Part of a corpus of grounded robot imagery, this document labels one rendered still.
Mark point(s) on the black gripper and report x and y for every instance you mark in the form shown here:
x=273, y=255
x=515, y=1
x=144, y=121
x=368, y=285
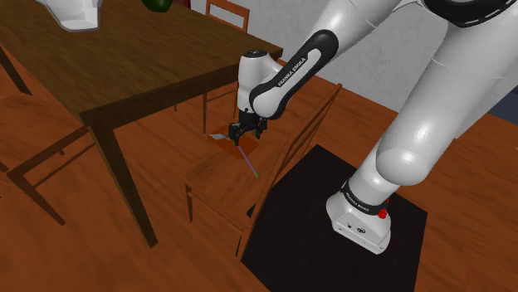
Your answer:
x=246, y=119

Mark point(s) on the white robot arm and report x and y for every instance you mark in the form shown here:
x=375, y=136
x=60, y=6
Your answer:
x=425, y=133

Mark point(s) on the orange flat board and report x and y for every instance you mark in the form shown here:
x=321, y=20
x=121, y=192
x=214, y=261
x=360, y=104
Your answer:
x=246, y=146

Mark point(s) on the silver fork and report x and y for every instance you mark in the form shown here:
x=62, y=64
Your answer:
x=218, y=137

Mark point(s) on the purple pen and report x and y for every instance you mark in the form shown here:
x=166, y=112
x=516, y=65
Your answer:
x=247, y=161

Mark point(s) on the brown wooden chair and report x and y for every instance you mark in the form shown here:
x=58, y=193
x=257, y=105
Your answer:
x=226, y=12
x=226, y=178

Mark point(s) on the black robot stand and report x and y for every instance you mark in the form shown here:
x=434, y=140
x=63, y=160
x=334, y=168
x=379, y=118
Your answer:
x=299, y=242

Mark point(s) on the dark wooden table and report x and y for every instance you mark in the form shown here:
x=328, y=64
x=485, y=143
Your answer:
x=121, y=60

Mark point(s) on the dark green round object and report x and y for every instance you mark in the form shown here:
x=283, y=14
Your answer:
x=157, y=5

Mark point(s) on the white angular object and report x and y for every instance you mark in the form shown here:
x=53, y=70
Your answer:
x=77, y=14

